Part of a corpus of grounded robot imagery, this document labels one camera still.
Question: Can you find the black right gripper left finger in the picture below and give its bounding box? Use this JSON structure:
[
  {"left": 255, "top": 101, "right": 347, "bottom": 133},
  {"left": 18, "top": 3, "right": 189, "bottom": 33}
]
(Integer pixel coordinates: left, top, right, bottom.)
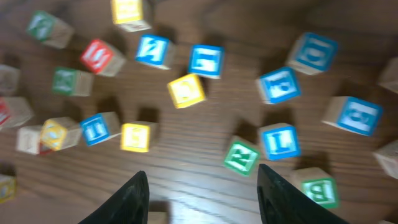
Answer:
[{"left": 79, "top": 170, "right": 150, "bottom": 224}]

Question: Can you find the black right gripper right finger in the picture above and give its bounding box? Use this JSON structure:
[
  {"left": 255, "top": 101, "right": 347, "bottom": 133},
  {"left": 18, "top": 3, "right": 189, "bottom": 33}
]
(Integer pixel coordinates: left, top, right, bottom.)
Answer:
[{"left": 257, "top": 164, "right": 348, "bottom": 224}]

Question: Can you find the red I block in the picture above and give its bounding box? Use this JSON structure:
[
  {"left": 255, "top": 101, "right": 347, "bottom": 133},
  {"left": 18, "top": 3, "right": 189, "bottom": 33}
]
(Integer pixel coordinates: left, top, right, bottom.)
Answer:
[{"left": 147, "top": 212, "right": 169, "bottom": 224}]

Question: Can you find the green B block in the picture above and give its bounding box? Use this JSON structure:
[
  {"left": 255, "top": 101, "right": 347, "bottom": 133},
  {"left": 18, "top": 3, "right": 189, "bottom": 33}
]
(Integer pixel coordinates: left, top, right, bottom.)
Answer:
[{"left": 290, "top": 167, "right": 340, "bottom": 208}]

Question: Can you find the green R block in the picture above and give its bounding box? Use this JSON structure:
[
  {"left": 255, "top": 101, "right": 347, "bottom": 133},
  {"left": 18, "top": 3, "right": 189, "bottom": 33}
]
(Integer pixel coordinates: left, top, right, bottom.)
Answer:
[{"left": 223, "top": 136, "right": 261, "bottom": 176}]

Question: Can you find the blue L block lower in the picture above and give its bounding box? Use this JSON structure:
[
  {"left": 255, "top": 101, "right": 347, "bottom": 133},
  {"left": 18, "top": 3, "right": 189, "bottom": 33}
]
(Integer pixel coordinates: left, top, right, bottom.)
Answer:
[{"left": 258, "top": 123, "right": 302, "bottom": 161}]

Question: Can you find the blue l block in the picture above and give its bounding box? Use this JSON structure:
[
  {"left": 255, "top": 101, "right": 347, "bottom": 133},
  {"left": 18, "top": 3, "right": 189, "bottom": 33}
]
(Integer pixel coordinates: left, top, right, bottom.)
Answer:
[
  {"left": 187, "top": 44, "right": 224, "bottom": 79},
  {"left": 258, "top": 123, "right": 302, "bottom": 161}
]

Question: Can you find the yellow S block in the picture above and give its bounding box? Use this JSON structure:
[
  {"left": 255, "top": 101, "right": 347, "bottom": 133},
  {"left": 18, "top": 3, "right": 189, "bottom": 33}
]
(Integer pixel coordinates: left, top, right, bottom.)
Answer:
[{"left": 120, "top": 121, "right": 159, "bottom": 153}]

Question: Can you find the blue T block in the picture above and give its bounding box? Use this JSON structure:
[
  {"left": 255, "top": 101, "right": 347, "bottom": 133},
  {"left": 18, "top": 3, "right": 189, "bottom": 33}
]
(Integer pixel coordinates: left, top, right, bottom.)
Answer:
[{"left": 80, "top": 112, "right": 121, "bottom": 146}]

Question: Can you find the yellow O block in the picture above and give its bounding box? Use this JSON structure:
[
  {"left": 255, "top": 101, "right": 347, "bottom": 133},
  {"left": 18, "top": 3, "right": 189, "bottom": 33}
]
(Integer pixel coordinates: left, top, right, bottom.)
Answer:
[{"left": 40, "top": 117, "right": 81, "bottom": 151}]

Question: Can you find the blue 5 block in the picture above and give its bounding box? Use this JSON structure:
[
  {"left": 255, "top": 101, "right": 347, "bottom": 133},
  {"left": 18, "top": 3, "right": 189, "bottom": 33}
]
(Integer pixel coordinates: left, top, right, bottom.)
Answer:
[{"left": 322, "top": 96, "right": 383, "bottom": 136}]

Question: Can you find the blue P block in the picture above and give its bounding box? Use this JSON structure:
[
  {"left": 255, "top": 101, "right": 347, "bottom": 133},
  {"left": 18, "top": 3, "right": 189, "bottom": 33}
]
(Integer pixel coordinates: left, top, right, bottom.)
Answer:
[{"left": 256, "top": 67, "right": 302, "bottom": 105}]

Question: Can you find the red U block right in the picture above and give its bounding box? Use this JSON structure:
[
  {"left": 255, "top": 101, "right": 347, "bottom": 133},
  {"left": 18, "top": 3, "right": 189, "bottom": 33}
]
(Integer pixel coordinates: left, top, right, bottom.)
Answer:
[{"left": 373, "top": 140, "right": 397, "bottom": 179}]

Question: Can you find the red u block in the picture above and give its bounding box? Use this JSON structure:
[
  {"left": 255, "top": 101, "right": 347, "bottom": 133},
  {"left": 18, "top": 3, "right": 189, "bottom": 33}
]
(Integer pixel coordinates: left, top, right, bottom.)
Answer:
[
  {"left": 80, "top": 39, "right": 126, "bottom": 77},
  {"left": 373, "top": 140, "right": 397, "bottom": 179}
]

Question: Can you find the plain I wooden block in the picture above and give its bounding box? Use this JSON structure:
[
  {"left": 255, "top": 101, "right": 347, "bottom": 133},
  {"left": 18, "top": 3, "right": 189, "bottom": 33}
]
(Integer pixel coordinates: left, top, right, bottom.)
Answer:
[{"left": 16, "top": 125, "right": 53, "bottom": 155}]

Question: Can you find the yellow K block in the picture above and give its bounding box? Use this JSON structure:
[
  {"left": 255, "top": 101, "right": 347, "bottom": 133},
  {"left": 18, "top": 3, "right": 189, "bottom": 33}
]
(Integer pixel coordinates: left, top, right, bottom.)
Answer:
[{"left": 0, "top": 174, "right": 17, "bottom": 203}]

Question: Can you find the yellow block centre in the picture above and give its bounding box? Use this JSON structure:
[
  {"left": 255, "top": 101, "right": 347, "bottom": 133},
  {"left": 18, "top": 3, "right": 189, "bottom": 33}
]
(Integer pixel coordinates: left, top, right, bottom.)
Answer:
[{"left": 167, "top": 73, "right": 206, "bottom": 109}]

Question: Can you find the green Z block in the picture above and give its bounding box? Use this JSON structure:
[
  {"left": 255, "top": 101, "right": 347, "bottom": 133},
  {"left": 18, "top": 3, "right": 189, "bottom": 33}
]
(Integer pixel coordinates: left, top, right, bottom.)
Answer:
[{"left": 52, "top": 67, "right": 94, "bottom": 96}]

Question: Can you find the red E block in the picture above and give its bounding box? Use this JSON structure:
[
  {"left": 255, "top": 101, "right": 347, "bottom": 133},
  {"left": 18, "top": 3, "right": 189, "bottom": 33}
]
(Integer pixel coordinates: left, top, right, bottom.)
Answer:
[{"left": 1, "top": 96, "right": 34, "bottom": 129}]

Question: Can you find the red U block left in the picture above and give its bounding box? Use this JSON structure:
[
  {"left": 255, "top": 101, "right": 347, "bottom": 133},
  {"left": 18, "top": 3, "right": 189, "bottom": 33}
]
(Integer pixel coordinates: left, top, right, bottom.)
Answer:
[{"left": 80, "top": 39, "right": 126, "bottom": 77}]

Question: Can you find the blue D block left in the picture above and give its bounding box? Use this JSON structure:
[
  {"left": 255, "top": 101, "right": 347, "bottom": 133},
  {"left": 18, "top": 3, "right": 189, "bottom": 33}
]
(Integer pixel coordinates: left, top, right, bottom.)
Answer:
[{"left": 285, "top": 32, "right": 338, "bottom": 75}]

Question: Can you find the blue d block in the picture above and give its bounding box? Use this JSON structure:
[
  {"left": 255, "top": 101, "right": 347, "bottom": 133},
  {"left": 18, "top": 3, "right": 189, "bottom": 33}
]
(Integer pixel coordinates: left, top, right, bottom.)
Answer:
[
  {"left": 285, "top": 32, "right": 338, "bottom": 75},
  {"left": 378, "top": 57, "right": 398, "bottom": 93}
]

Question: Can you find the blue 2 block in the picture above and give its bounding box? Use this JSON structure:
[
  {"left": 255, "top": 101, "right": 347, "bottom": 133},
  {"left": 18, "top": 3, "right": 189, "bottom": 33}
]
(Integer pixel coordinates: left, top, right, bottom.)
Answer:
[{"left": 135, "top": 34, "right": 175, "bottom": 70}]

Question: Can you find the blue L block upper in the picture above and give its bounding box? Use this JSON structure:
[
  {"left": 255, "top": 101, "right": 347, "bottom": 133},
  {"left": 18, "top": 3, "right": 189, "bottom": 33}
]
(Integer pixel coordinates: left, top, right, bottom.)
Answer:
[{"left": 187, "top": 44, "right": 224, "bottom": 79}]

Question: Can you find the blue D block right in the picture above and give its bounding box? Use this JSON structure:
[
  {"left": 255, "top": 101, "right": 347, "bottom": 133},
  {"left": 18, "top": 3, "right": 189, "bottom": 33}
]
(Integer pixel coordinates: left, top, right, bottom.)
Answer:
[{"left": 378, "top": 57, "right": 398, "bottom": 93}]

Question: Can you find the yellow block top row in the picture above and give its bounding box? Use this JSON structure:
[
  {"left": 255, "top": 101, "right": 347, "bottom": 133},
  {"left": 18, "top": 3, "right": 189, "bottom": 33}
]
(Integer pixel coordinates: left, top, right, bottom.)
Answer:
[{"left": 111, "top": 0, "right": 154, "bottom": 32}]

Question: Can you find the green J block top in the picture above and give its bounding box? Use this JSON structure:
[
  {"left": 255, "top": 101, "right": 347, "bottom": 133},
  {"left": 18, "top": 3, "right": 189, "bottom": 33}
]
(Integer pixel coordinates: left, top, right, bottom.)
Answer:
[{"left": 26, "top": 11, "right": 75, "bottom": 49}]

